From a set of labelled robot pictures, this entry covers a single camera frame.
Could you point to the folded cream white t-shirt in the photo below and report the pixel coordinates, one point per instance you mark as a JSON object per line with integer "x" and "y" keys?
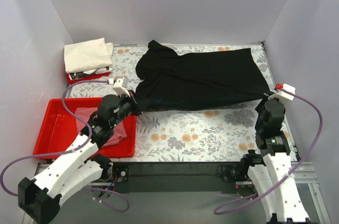
{"x": 87, "y": 56}

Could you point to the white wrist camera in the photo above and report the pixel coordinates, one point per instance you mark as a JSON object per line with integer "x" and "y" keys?
{"x": 284, "y": 93}
{"x": 119, "y": 85}

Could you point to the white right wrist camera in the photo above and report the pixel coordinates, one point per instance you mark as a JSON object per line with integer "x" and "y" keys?
{"x": 284, "y": 93}

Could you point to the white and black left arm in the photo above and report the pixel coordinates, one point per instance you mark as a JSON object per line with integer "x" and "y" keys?
{"x": 42, "y": 196}

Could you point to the small red tray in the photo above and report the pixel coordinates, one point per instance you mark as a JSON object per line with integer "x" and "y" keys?
{"x": 84, "y": 79}

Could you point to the floral patterned table mat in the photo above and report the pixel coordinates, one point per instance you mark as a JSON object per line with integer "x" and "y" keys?
{"x": 183, "y": 136}

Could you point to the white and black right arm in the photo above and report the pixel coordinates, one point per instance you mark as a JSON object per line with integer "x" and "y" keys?
{"x": 269, "y": 170}

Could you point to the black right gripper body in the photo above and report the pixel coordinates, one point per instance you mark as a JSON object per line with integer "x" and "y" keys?
{"x": 265, "y": 97}

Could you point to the large red plastic tray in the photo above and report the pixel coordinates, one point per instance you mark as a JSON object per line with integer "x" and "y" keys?
{"x": 59, "y": 129}

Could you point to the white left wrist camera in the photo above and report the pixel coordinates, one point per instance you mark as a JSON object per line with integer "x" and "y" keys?
{"x": 119, "y": 85}

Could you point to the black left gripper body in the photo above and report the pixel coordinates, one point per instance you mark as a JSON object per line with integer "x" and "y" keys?
{"x": 133, "y": 102}

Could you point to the folded black white striped t-shirt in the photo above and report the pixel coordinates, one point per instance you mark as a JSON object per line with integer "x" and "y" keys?
{"x": 89, "y": 73}

